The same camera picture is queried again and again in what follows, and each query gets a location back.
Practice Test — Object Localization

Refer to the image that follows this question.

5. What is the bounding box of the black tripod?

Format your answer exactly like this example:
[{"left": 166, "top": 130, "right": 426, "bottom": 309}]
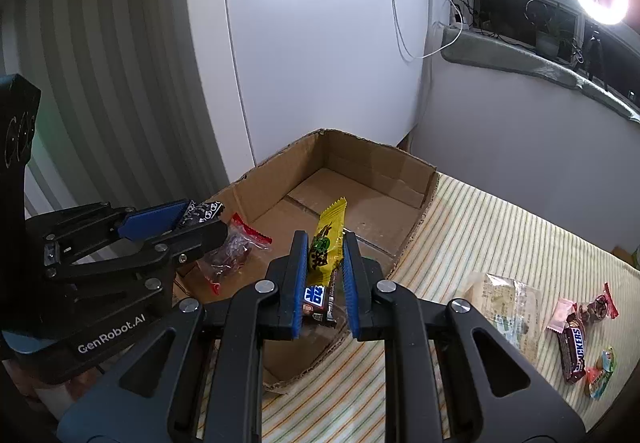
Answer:
[{"left": 585, "top": 23, "right": 608, "bottom": 89}]

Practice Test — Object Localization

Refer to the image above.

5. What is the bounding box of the striped yellow cloth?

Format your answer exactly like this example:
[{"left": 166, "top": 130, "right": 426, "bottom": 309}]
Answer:
[{"left": 200, "top": 172, "right": 640, "bottom": 443}]

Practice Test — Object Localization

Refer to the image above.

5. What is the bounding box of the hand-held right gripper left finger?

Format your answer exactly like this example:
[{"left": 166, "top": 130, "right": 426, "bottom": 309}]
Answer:
[{"left": 57, "top": 229, "right": 310, "bottom": 443}]

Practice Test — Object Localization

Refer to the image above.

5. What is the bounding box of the brown cardboard piece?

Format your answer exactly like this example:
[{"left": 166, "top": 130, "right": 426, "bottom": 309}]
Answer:
[{"left": 611, "top": 245, "right": 640, "bottom": 269}]

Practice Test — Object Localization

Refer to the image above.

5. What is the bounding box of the cardboard box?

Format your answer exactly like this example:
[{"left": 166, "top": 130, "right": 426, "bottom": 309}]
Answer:
[{"left": 170, "top": 128, "right": 440, "bottom": 394}]

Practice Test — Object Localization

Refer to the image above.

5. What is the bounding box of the brown chocolate bar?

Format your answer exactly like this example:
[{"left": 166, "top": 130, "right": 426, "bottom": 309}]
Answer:
[{"left": 557, "top": 315, "right": 588, "bottom": 385}]

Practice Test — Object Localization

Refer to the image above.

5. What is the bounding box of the black candy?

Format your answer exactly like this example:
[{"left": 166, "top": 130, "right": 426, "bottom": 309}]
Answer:
[{"left": 177, "top": 200, "right": 226, "bottom": 229}]

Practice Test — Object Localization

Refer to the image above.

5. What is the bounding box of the yellow candy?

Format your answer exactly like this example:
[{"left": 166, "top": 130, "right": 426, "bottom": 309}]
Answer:
[{"left": 306, "top": 196, "right": 348, "bottom": 286}]

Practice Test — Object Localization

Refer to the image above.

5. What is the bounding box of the pink wrapped candy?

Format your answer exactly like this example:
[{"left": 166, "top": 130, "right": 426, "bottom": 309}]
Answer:
[{"left": 546, "top": 298, "right": 577, "bottom": 334}]

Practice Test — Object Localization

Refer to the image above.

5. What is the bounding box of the small chocolate bar blue label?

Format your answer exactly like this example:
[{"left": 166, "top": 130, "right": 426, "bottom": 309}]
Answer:
[{"left": 301, "top": 283, "right": 341, "bottom": 328}]

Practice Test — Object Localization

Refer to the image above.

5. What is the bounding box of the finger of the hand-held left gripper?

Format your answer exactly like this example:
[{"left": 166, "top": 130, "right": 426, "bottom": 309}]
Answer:
[
  {"left": 50, "top": 220, "right": 230, "bottom": 281},
  {"left": 27, "top": 200, "right": 193, "bottom": 249}
]

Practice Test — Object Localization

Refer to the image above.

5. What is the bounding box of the chocolate candy red-ended wrapper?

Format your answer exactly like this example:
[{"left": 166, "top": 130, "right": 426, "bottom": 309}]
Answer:
[{"left": 575, "top": 282, "right": 619, "bottom": 324}]

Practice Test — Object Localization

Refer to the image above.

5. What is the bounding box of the grey windowsill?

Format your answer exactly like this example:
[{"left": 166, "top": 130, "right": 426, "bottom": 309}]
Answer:
[{"left": 440, "top": 28, "right": 640, "bottom": 124}]

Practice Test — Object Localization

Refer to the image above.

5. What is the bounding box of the clear red-edged candy bag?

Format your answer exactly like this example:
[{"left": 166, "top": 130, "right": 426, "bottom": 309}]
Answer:
[{"left": 197, "top": 213, "right": 273, "bottom": 296}]

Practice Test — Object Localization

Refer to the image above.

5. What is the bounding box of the grey striped curtain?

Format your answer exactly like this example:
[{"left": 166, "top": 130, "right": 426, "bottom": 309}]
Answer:
[{"left": 0, "top": 0, "right": 236, "bottom": 224}]

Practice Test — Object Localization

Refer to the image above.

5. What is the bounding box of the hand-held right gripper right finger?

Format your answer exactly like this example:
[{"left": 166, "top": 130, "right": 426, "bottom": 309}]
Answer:
[{"left": 342, "top": 231, "right": 586, "bottom": 443}]

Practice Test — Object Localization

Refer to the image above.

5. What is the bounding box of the clear-wrapped wafer pack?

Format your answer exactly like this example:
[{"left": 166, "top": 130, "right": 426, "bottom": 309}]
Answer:
[{"left": 452, "top": 270, "right": 545, "bottom": 354}]

